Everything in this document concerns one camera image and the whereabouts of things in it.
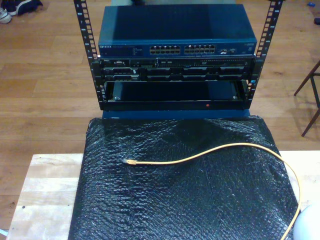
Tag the black Dell rack server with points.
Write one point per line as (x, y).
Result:
(175, 71)

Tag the black open rack tray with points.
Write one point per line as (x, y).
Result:
(172, 92)

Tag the small blue floor object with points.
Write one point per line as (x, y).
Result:
(311, 4)

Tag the blue Netgear network switch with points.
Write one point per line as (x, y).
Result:
(175, 22)

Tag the black perforated rack frame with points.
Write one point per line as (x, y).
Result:
(85, 30)

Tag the dark sneaker white sole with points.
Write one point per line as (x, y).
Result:
(25, 6)

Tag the brown wooden chair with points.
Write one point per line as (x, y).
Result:
(303, 83)

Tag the black bubble wrap mat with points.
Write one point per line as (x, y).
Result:
(175, 200)

